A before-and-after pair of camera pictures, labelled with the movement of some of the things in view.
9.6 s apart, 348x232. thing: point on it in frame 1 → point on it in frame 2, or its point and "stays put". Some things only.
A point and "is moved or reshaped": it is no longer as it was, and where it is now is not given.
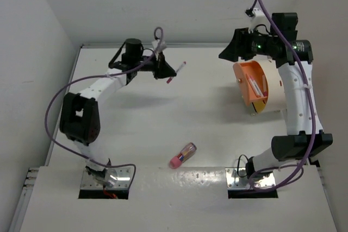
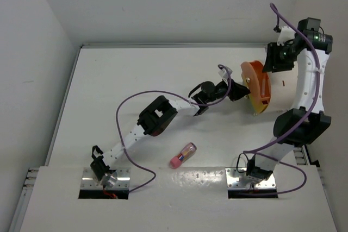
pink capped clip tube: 186,154 stays put
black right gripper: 238,45 → 273,63
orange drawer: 255,69 is moved or reshaped
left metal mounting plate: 123,175 stays put
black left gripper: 162,69 → 237,91
